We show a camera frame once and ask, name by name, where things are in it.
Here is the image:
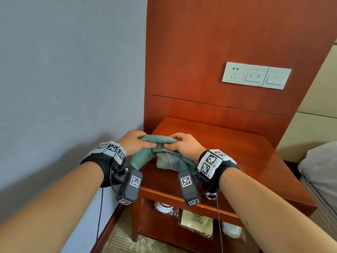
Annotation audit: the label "white rocker switch plate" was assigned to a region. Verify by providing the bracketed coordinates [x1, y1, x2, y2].
[262, 67, 292, 90]

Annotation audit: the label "round item in clear wrap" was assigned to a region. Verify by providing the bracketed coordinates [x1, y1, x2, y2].
[154, 201, 181, 218]

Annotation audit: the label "bed mattress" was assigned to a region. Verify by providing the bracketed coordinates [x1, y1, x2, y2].
[300, 176, 337, 235]

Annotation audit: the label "white round button switch plate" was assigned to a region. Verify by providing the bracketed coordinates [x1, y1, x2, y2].
[242, 64, 269, 87]

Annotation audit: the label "white slippers in clear wrap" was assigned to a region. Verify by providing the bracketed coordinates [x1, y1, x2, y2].
[221, 221, 247, 240]

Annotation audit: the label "red wooden nightstand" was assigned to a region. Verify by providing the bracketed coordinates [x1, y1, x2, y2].
[131, 116, 318, 253]

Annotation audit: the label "right wrist marker band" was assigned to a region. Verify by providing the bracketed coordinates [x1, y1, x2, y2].
[196, 149, 239, 194]

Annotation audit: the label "person's left hand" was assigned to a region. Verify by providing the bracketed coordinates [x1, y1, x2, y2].
[118, 130, 157, 157]

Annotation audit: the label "green towel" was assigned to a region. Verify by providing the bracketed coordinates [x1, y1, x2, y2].
[130, 135, 197, 175]

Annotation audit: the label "red wooden baseboard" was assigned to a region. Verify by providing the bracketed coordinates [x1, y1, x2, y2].
[90, 204, 126, 253]

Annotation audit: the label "left wrist marker band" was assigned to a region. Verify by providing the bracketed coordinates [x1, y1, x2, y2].
[80, 141, 127, 188]

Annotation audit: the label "white pillow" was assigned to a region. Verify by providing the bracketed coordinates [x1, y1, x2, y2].
[298, 141, 337, 208]

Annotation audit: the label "red wooden wall panel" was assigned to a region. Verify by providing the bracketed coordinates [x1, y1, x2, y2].
[143, 0, 337, 150]

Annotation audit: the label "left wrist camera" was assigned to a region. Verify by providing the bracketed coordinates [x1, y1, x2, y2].
[110, 166, 143, 206]

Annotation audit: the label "person's right hand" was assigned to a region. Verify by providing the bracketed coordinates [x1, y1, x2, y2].
[164, 132, 207, 164]

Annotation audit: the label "person's right forearm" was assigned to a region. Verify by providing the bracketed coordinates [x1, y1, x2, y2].
[219, 167, 337, 253]

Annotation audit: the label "wrist marker band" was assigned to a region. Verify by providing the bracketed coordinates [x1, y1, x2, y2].
[196, 149, 239, 194]
[80, 141, 127, 188]

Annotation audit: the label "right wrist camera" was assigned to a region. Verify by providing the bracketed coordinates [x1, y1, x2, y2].
[178, 170, 202, 207]

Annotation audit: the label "black cable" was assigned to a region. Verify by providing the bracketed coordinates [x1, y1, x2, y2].
[96, 187, 104, 241]
[215, 193, 224, 253]

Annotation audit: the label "white power socket plate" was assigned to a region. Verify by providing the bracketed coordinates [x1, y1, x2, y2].
[222, 62, 247, 85]

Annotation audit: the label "beige padded headboard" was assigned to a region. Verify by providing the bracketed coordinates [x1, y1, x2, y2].
[276, 39, 337, 164]

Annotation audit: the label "person's left forearm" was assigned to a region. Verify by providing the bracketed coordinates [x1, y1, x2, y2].
[0, 161, 105, 253]

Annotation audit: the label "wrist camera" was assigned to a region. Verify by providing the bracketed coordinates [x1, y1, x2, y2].
[110, 166, 143, 206]
[178, 170, 202, 207]

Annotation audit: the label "beige packet in clear wrap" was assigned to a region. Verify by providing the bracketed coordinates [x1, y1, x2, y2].
[177, 209, 214, 239]

